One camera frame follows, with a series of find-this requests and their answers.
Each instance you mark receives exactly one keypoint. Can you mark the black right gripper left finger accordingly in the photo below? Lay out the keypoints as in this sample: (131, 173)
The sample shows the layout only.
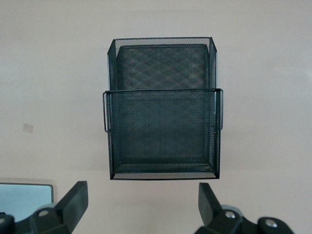
(70, 209)

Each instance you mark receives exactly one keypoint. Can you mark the silver closed laptop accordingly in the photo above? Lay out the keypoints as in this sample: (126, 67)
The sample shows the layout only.
(24, 195)

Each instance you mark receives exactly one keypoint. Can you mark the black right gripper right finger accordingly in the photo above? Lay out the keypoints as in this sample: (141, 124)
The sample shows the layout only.
(212, 212)

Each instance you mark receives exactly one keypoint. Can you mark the brown tape patch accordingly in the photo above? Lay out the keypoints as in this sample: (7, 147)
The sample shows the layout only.
(28, 128)

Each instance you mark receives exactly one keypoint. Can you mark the black mesh two-tier tray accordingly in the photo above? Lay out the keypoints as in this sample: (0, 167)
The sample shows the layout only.
(161, 136)

